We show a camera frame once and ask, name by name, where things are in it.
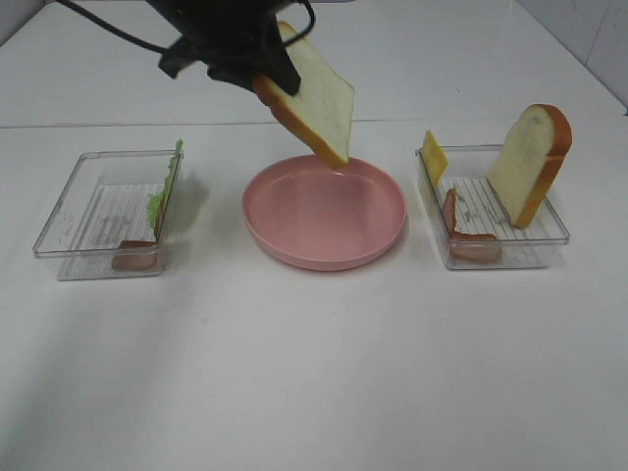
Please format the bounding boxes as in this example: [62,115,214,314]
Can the curled bacon strip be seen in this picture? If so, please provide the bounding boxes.
[443,188,502,264]

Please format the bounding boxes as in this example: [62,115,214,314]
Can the clear plastic left tray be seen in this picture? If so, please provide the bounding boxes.
[32,148,183,281]

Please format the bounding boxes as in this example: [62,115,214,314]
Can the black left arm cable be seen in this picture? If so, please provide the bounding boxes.
[56,0,317,53]

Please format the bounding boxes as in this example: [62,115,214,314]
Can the green lettuce leaf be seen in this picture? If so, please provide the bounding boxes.
[146,139,183,236]

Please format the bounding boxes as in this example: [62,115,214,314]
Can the clear plastic right tray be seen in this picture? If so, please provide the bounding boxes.
[415,144,570,270]

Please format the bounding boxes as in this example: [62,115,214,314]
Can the standing toast bread slice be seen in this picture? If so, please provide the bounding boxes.
[487,103,572,229]

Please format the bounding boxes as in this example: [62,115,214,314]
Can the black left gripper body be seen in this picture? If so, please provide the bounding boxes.
[157,0,285,90]

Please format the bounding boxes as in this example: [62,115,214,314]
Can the toast bread slice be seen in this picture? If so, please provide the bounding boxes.
[252,39,354,169]
[487,103,572,229]

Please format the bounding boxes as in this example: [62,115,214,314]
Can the clear plastic tray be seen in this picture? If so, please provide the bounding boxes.
[32,148,183,281]
[415,144,570,270]

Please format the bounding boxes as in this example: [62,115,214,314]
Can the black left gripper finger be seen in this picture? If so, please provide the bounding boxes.
[267,24,300,95]

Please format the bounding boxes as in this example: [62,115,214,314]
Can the pink round plate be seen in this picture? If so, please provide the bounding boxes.
[241,155,408,271]

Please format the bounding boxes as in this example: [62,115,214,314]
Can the brown bacon strip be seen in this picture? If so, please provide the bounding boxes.
[111,194,168,272]

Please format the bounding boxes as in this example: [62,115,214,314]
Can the yellow cheese slice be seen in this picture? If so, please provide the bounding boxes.
[422,131,448,188]

